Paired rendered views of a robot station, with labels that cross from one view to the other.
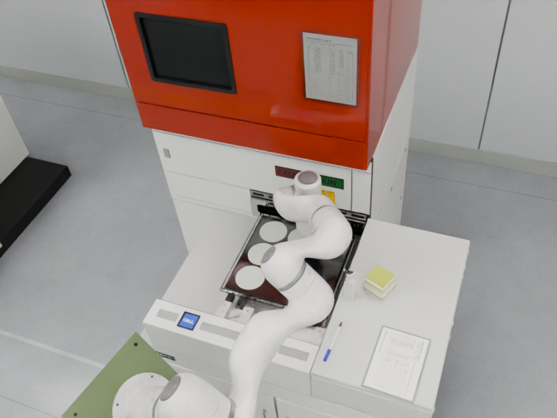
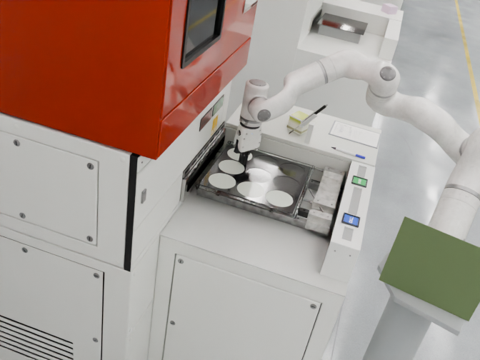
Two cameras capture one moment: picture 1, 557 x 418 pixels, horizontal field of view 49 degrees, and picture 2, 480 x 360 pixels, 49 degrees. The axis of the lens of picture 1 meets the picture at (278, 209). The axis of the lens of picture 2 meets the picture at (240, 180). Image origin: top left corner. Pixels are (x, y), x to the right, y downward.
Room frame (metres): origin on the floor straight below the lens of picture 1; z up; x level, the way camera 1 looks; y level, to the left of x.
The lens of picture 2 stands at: (1.79, 1.60, 1.95)
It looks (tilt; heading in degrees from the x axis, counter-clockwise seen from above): 33 degrees down; 256
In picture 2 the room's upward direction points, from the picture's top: 11 degrees clockwise
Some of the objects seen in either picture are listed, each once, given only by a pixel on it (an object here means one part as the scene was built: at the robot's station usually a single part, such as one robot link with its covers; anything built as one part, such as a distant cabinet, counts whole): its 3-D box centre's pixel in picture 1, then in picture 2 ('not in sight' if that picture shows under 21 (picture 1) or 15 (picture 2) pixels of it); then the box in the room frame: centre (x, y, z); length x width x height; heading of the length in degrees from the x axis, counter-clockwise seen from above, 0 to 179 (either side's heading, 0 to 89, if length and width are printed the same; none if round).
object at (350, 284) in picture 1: (351, 279); (306, 126); (1.10, -0.20, 1.03); 0.06 x 0.04 x 0.13; 154
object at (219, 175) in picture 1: (260, 181); (187, 153); (1.59, 0.05, 1.02); 0.82 x 0.03 x 0.40; 64
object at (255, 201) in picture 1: (307, 217); (204, 162); (1.50, -0.10, 0.89); 0.44 x 0.02 x 0.10; 64
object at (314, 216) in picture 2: (222, 313); (320, 217); (1.13, 0.22, 0.89); 0.08 x 0.03 x 0.03; 154
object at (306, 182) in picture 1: (307, 192); (255, 99); (1.36, -0.10, 1.17); 0.09 x 0.08 x 0.13; 97
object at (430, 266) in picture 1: (395, 314); (303, 140); (1.05, -0.33, 0.89); 0.62 x 0.35 x 0.14; 154
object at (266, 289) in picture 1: (291, 261); (258, 176); (1.31, -0.02, 0.90); 0.34 x 0.34 x 0.01; 64
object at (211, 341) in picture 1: (230, 345); (350, 216); (1.01, 0.19, 0.89); 0.55 x 0.09 x 0.14; 64
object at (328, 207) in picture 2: (244, 319); (323, 205); (1.09, 0.15, 0.89); 0.08 x 0.03 x 0.03; 154
